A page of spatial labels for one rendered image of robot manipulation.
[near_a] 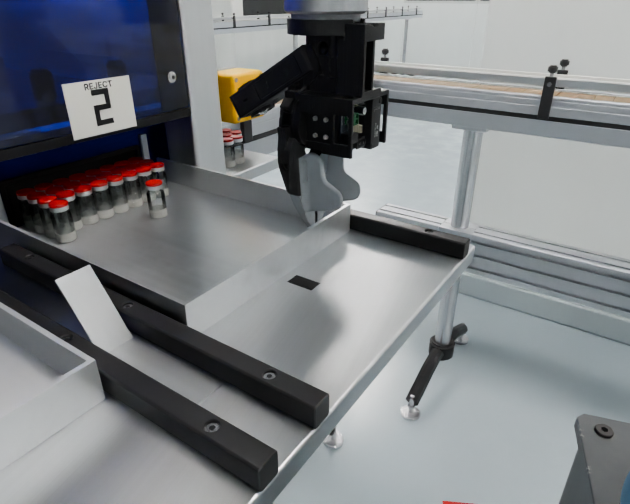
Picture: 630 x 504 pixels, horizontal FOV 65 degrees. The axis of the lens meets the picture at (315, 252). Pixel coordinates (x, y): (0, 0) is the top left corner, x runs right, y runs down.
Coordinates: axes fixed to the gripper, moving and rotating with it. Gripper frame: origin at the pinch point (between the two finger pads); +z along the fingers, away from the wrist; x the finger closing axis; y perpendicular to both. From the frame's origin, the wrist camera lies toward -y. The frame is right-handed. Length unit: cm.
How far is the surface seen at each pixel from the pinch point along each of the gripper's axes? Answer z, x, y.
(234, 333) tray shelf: 3.6, -17.2, 4.3
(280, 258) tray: 1.4, -7.6, 1.9
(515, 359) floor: 92, 111, 11
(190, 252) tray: 3.4, -9.1, -9.6
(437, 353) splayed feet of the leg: 79, 83, -8
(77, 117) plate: -9.8, -10.3, -24.0
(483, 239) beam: 37, 85, -1
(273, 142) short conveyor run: 5, 37, -35
